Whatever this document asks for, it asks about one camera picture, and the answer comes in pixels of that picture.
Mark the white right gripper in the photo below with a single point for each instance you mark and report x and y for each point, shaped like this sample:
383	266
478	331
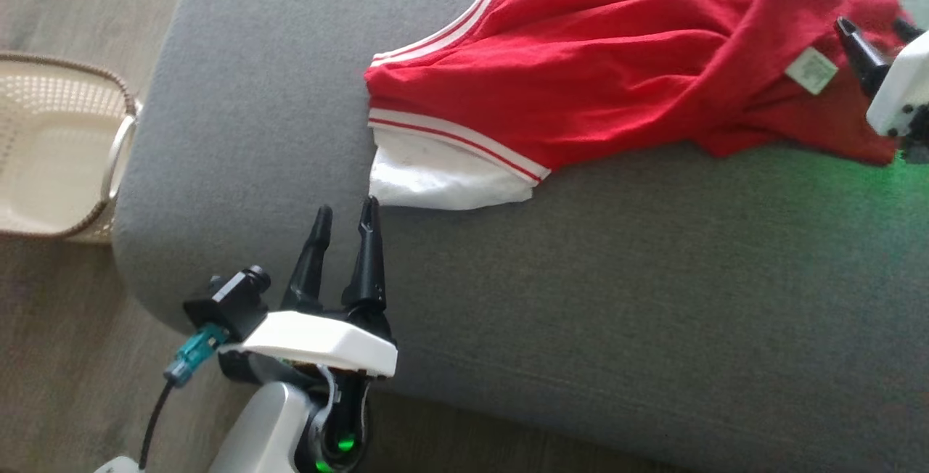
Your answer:
907	96

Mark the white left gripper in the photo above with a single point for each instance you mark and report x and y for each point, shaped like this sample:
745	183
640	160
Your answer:
326	339

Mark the red white striped garment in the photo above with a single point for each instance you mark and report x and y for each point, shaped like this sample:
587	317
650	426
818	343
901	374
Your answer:
580	81

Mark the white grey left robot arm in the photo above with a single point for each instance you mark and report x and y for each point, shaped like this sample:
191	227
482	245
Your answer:
265	429

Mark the large grey sofa seat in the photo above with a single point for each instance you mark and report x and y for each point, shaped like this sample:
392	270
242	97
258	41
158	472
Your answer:
580	313

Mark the cream woven laundry basket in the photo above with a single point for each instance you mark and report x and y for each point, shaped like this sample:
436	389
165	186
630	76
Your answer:
51	154

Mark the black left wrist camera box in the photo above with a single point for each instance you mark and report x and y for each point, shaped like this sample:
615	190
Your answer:
228	302

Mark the left camera teal connector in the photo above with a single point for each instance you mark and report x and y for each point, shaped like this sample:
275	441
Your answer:
192	357

